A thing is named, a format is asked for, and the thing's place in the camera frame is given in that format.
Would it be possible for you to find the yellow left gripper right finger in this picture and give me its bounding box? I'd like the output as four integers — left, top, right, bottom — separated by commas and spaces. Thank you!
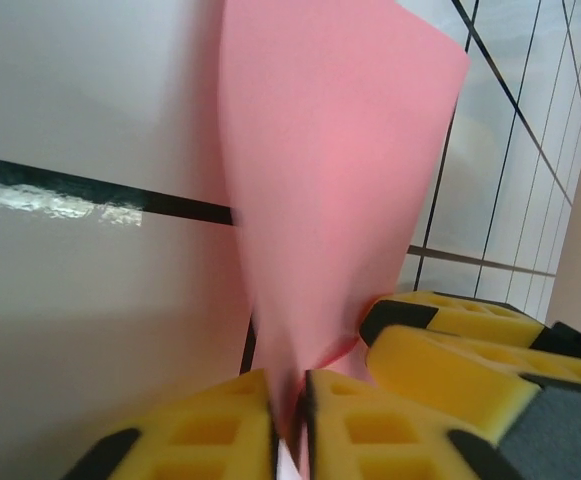
302, 369, 527, 480

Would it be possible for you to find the pink paper sheet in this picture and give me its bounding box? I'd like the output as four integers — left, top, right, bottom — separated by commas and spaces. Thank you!
218, 0, 472, 480

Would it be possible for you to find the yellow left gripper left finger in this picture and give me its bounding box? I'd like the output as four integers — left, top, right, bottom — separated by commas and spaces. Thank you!
63, 367, 277, 480

